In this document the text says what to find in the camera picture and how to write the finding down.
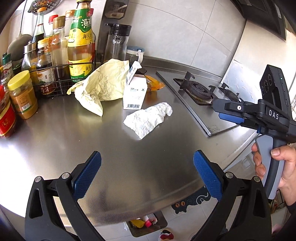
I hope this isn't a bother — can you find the black cat floor mat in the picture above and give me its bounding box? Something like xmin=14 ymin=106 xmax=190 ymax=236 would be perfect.
xmin=171 ymin=186 xmax=211 ymax=214

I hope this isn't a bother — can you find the red white slipper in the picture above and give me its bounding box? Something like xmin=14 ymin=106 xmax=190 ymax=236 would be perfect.
xmin=158 ymin=229 xmax=174 ymax=241

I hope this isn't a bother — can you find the black trash bin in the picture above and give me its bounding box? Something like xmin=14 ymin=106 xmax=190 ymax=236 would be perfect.
xmin=126 ymin=211 xmax=168 ymax=237

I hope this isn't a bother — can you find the steel cap oil bottle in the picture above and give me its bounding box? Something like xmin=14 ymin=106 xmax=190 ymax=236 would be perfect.
xmin=22 ymin=41 xmax=39 ymax=85

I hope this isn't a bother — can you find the black wire condiment rack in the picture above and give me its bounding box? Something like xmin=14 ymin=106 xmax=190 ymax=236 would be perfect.
xmin=33 ymin=62 xmax=95 ymax=99

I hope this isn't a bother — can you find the blue lid glass jar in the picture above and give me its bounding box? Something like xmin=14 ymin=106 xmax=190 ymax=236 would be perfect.
xmin=125 ymin=46 xmax=145 ymax=67

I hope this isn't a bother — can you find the person right hand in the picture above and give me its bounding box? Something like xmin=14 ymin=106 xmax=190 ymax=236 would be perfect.
xmin=251 ymin=143 xmax=296 ymax=207

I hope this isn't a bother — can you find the red white carton box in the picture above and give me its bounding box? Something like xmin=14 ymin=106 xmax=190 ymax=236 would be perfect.
xmin=141 ymin=213 xmax=158 ymax=228

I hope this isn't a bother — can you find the white milk carton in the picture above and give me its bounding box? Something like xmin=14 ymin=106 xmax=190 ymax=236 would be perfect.
xmin=122 ymin=61 xmax=147 ymax=110

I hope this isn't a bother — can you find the red cap white bottle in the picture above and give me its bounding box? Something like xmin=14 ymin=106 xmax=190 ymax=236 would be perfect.
xmin=44 ymin=15 xmax=59 ymax=38

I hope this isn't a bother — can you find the dark soy sauce bottle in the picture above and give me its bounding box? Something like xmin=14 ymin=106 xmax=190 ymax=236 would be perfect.
xmin=37 ymin=39 xmax=56 ymax=95

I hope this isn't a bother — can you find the yellow foam fruit net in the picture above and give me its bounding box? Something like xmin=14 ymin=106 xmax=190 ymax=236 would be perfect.
xmin=129 ymin=219 xmax=145 ymax=228

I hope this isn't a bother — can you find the yellow lid sauce jar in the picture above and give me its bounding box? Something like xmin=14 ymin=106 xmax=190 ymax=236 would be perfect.
xmin=8 ymin=70 xmax=38 ymax=120

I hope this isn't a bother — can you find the green label vinegar bottle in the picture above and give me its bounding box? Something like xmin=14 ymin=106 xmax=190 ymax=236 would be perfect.
xmin=67 ymin=1 xmax=94 ymax=83

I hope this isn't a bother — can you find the crumpled white tissue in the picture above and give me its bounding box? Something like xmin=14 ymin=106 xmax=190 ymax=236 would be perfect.
xmin=123 ymin=102 xmax=173 ymax=139

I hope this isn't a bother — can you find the gas stove burner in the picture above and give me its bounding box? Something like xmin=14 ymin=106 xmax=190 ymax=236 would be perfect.
xmin=173 ymin=72 xmax=243 ymax=105

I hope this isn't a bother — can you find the red lid chili jar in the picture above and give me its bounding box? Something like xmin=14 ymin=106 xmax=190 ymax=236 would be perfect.
xmin=0 ymin=84 xmax=16 ymax=138

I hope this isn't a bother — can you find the black lid glass oil jug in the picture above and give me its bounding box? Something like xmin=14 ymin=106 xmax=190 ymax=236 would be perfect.
xmin=103 ymin=23 xmax=132 ymax=63

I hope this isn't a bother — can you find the orange snack wrapper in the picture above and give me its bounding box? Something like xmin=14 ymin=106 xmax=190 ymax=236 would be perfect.
xmin=145 ymin=75 xmax=165 ymax=92

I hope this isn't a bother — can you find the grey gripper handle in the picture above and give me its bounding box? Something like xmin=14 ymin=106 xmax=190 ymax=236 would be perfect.
xmin=255 ymin=135 xmax=287 ymax=200

